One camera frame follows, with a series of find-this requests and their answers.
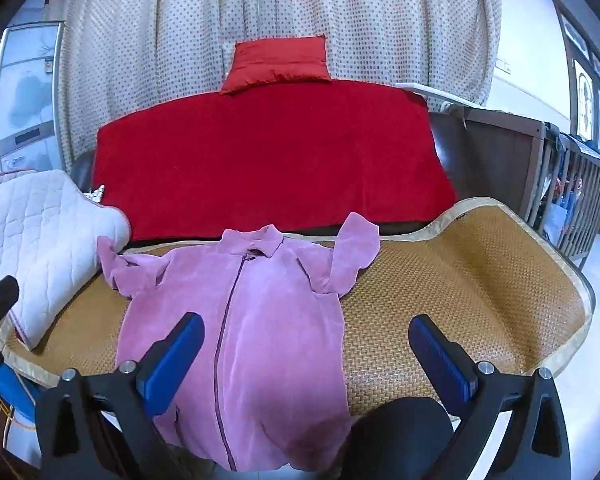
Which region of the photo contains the colourful clothes pile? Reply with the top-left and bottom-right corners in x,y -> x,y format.
542,130 -> 600,246

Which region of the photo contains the red cushion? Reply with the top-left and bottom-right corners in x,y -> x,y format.
219,35 -> 333,97

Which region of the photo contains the beige dotted curtain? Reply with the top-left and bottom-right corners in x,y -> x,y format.
55,0 -> 503,171

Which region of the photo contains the red blanket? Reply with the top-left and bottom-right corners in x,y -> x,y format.
91,79 -> 458,243

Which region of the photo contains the white quilted pad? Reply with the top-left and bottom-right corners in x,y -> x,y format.
0,169 -> 132,352

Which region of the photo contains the person's dark trousered leg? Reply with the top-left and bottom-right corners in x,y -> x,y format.
342,396 -> 455,480

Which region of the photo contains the wooden glazed door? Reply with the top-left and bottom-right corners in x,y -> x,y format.
550,0 -> 600,146

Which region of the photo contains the white board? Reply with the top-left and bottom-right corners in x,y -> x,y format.
394,82 -> 488,109

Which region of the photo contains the woven bamboo mat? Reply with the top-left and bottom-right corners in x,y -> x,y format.
0,196 -> 595,418

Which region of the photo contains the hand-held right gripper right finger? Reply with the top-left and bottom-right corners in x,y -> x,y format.
408,314 -> 573,480

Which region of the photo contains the wooden crib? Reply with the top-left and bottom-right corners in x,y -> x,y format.
460,107 -> 600,268

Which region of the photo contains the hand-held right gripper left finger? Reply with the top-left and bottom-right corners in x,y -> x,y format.
34,311 -> 206,480

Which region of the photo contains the pink zip jacket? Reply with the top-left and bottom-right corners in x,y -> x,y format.
96,212 -> 381,472

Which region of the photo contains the silver refrigerator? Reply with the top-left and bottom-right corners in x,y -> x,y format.
0,21 -> 66,176

